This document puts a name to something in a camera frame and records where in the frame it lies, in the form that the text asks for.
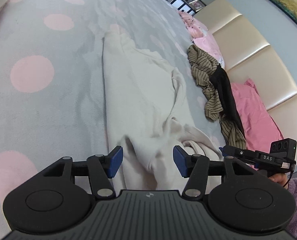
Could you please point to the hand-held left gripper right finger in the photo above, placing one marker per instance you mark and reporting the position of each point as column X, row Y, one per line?
column 179, row 161

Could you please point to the person's right hand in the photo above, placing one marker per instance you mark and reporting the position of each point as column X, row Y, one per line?
column 278, row 178

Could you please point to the grey pink-dotted blanket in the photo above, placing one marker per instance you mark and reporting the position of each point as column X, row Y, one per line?
column 51, row 62

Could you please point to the cream garment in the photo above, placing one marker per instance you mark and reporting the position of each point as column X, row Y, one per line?
column 148, row 110

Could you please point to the cream padded headboard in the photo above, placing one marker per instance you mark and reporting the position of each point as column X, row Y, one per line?
column 261, row 52

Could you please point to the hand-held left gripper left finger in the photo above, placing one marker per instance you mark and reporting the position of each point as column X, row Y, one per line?
column 116, row 161

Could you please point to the black garment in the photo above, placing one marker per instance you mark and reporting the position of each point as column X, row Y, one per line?
column 226, row 97

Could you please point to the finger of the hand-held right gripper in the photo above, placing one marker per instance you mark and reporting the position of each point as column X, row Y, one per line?
column 241, row 152

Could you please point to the light pink garment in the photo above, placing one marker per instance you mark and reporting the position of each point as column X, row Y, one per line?
column 203, row 32

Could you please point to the brown striped garment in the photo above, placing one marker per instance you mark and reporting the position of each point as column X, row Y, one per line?
column 206, row 80

